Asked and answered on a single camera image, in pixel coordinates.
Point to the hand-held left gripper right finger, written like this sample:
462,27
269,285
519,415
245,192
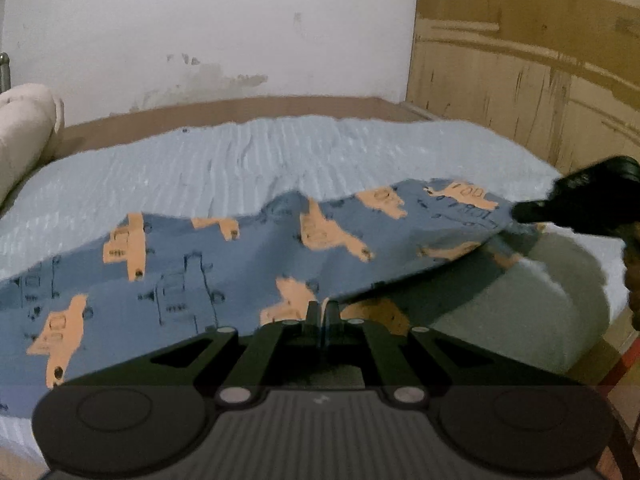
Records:
332,316

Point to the grey-green cloth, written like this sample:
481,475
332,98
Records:
545,300

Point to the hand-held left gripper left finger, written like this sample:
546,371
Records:
312,316

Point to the light blue ribbed bedspread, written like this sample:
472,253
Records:
300,160

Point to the cream pillow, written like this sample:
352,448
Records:
25,130

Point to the blue pants with orange print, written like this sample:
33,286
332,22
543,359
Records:
225,260

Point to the metal bed headboard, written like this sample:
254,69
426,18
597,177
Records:
4,72

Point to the brown wooden bed frame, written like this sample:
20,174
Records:
250,108

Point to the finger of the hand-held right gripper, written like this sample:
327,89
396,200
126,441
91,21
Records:
532,211

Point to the wooden wardrobe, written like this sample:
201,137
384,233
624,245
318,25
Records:
525,60

